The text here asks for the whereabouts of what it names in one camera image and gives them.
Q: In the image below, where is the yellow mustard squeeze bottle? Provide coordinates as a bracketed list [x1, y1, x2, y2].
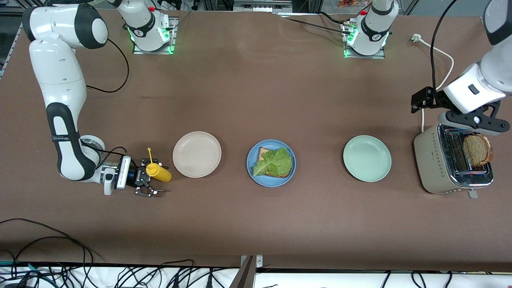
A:
[146, 148, 173, 183]

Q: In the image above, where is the brown bread slice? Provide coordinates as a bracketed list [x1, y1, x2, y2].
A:
[256, 146, 293, 178]
[463, 134, 494, 167]

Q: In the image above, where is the green lettuce leaf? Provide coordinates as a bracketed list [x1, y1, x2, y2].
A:
[253, 147, 294, 177]

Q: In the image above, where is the beige plate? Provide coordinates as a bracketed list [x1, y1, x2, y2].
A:
[172, 131, 222, 178]

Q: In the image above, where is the light green plate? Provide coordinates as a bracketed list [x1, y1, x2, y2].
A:
[343, 135, 392, 183]

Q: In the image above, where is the blue plate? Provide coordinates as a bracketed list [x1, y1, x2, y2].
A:
[246, 139, 297, 188]

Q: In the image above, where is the beige chrome toaster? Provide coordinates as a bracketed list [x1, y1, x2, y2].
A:
[414, 119, 494, 199]

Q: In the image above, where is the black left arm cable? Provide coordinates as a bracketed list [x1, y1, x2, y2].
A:
[430, 0, 459, 92]

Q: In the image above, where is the white toaster power cord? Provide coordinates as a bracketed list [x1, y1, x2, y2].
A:
[411, 34, 455, 133]

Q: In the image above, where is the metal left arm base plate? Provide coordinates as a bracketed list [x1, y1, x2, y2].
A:
[343, 22, 386, 59]

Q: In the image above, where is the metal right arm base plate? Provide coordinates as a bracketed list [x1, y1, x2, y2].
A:
[133, 17, 177, 55]

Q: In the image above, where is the black cable loop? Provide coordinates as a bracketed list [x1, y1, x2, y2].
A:
[0, 218, 102, 266]

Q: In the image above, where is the aluminium profile post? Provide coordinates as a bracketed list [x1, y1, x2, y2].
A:
[229, 255, 264, 288]

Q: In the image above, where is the thin black base cable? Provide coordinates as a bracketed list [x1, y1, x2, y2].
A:
[280, 12, 352, 35]

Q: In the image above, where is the aluminium table edge rail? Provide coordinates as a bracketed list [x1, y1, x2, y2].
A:
[0, 22, 25, 77]

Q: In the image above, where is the aluminium frame block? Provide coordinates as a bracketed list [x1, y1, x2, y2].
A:
[233, 0, 293, 13]

